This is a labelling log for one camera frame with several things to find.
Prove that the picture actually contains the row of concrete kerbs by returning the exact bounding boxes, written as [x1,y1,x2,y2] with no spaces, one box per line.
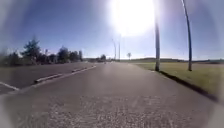
[34,64,98,84]

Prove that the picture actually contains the distant dark tree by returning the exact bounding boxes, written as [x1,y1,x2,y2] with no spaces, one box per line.
[99,54,107,63]

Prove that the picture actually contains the small lone tree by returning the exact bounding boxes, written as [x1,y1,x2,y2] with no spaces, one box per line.
[126,52,133,62]

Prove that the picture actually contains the distant dark treeline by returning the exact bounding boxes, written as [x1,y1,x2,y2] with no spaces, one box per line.
[133,57,224,65]

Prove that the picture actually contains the green grass field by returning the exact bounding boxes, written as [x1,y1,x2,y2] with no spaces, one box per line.
[135,62,224,102]

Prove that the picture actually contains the dark asphalt parking lot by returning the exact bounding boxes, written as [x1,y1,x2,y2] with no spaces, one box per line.
[0,61,101,96]

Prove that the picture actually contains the row of trees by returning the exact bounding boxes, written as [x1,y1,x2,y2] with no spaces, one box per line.
[0,37,84,67]

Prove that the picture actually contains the tall thin pole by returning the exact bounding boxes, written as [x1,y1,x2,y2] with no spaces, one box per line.
[180,0,194,72]

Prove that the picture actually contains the grey asphalt path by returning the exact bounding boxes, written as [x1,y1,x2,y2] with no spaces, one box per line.
[0,61,224,128]

